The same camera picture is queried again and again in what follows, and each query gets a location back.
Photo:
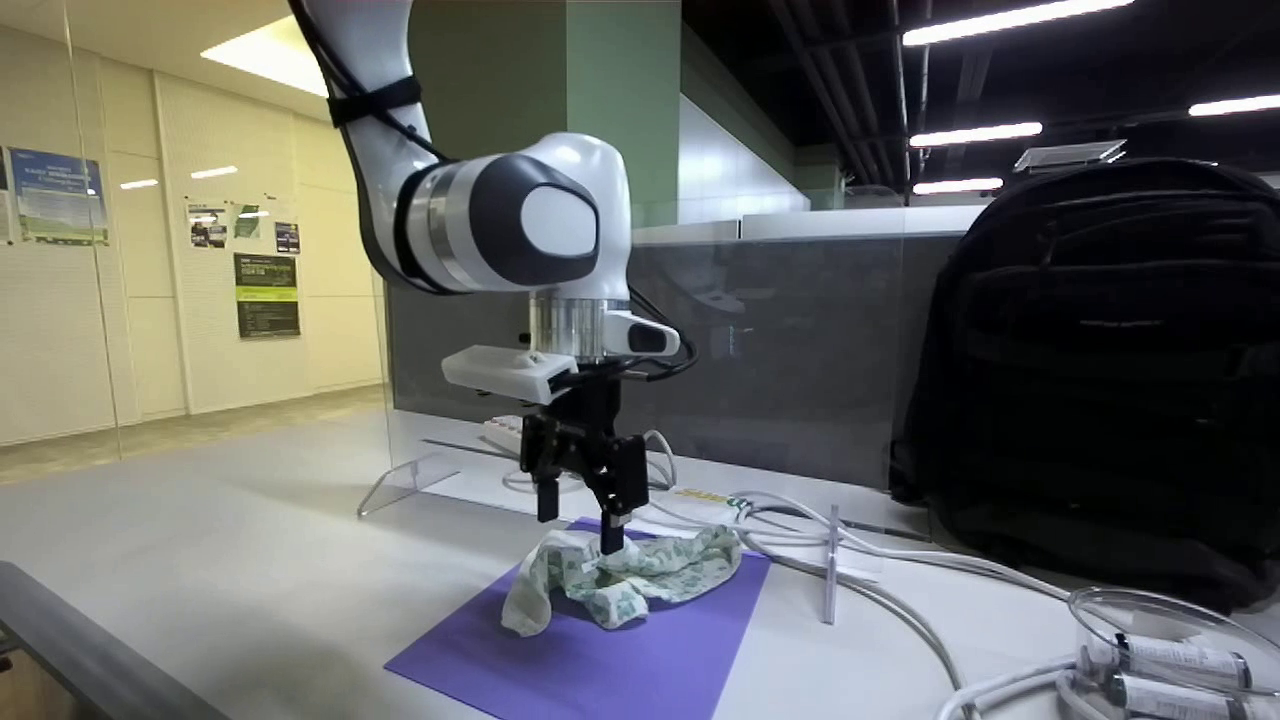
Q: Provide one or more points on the grey desk partition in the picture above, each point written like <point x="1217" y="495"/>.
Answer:
<point x="800" y="333"/>

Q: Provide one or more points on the black backpack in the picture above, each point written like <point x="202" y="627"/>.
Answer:
<point x="1099" y="384"/>

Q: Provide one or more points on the purple mat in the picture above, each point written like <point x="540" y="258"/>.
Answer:
<point x="671" y="667"/>

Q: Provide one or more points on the white power strip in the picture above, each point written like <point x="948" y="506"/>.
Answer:
<point x="501" y="433"/>

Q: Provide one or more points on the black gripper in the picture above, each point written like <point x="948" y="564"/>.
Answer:
<point x="576" y="433"/>

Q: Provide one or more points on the white and green cloth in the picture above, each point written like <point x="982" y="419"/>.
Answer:
<point x="619" y="591"/>

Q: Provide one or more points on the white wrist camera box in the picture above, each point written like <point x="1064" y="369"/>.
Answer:
<point x="511" y="374"/>

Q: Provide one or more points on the white plug adapters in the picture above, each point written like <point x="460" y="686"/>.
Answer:
<point x="1168" y="677"/>

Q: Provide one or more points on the green and black wall poster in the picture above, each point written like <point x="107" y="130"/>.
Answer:
<point x="264" y="297"/>

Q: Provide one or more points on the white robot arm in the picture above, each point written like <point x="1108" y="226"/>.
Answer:
<point x="548" y="220"/>

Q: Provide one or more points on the blue wall poster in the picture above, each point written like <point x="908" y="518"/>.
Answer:
<point x="59" y="196"/>

